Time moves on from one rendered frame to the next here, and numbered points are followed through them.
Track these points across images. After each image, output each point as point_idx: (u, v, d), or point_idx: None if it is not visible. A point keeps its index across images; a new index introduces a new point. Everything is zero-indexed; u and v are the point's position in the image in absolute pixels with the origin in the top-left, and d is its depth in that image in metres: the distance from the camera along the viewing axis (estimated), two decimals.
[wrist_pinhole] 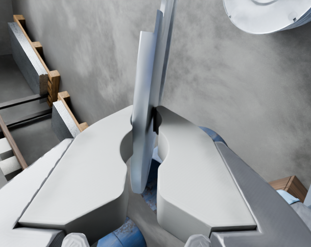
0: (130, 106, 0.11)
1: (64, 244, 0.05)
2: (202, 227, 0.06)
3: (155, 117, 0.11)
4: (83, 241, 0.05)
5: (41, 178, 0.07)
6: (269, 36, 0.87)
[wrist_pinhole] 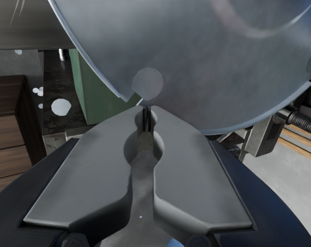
0: (135, 107, 0.11)
1: (64, 244, 0.05)
2: (198, 226, 0.06)
3: (150, 117, 0.11)
4: (83, 241, 0.05)
5: (47, 177, 0.07)
6: None
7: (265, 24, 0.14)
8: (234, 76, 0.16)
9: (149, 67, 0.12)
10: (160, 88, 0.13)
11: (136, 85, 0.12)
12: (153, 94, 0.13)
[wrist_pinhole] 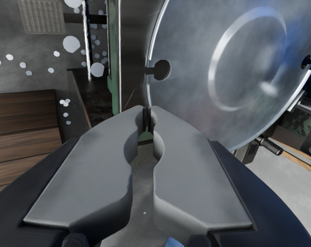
0: (135, 107, 0.11)
1: (64, 244, 0.05)
2: (198, 227, 0.06)
3: (150, 117, 0.11)
4: (83, 241, 0.05)
5: (47, 177, 0.07)
6: None
7: (284, 37, 0.25)
8: (302, 20, 0.26)
9: None
10: None
11: None
12: None
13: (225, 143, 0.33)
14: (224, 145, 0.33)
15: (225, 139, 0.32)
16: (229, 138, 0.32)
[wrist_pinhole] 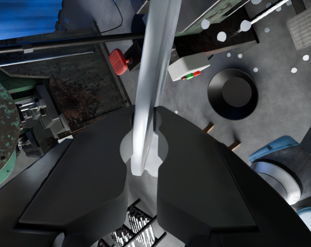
0: (130, 106, 0.11)
1: (64, 244, 0.05)
2: (202, 227, 0.06)
3: (155, 117, 0.11)
4: (83, 241, 0.05)
5: (41, 178, 0.07)
6: None
7: None
8: None
9: None
10: None
11: None
12: None
13: None
14: None
15: None
16: None
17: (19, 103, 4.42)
